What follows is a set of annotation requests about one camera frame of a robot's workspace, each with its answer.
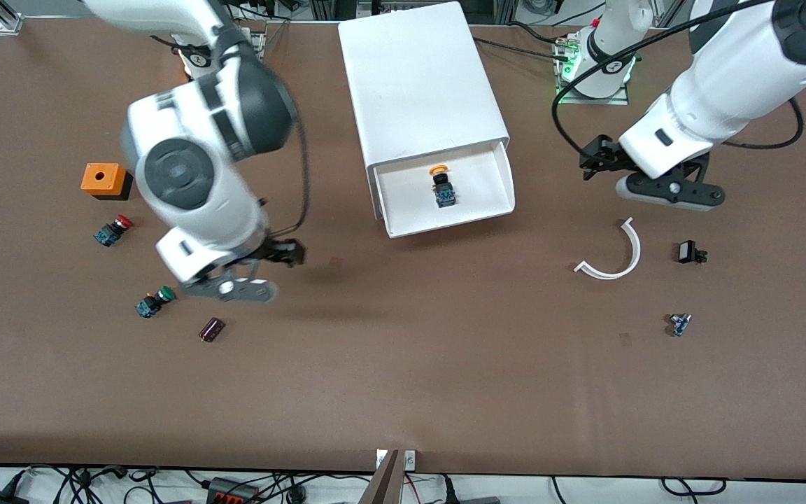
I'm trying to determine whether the white plastic drawer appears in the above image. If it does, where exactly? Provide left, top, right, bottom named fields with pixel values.
left=373, top=140, right=516, bottom=239

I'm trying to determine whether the yellow push button switch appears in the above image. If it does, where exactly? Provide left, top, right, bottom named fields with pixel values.
left=429, top=164, right=458, bottom=209

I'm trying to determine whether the white drawer cabinet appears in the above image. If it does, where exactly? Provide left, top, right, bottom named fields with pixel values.
left=338, top=1, right=511, bottom=221

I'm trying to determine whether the white curved plastic strip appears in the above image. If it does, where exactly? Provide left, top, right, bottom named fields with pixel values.
left=574, top=217, right=642, bottom=281

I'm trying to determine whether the black power strip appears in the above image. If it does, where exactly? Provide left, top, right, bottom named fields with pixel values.
left=207, top=477, right=261, bottom=504

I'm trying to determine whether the aluminium corner profile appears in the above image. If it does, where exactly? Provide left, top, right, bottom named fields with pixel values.
left=0, top=0, right=24, bottom=34

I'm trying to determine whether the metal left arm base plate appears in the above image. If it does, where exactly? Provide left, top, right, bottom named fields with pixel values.
left=556, top=35, right=631, bottom=106

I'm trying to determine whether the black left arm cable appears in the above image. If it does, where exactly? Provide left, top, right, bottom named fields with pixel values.
left=551, top=0, right=806, bottom=159

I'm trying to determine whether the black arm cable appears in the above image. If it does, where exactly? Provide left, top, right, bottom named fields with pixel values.
left=263, top=115, right=310, bottom=239
left=551, top=0, right=806, bottom=159

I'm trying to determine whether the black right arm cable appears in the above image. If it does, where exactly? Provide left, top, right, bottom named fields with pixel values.
left=263, top=115, right=310, bottom=239

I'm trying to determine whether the green push button switch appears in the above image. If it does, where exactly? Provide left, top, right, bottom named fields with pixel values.
left=135, top=286, right=177, bottom=319

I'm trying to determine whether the black cable on table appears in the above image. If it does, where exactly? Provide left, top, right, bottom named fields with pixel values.
left=473, top=36, right=572, bottom=62

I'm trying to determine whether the red push button switch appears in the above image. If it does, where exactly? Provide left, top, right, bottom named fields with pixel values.
left=94, top=216, right=134, bottom=247

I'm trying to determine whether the orange button enclosure box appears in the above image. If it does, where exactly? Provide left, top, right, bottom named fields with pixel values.
left=81, top=163, right=134, bottom=202

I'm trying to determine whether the brown upright post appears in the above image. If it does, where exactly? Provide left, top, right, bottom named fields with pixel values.
left=360, top=450, right=402, bottom=504

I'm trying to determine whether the black looped floor cable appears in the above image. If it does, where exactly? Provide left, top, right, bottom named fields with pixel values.
left=660, top=476, right=728, bottom=497

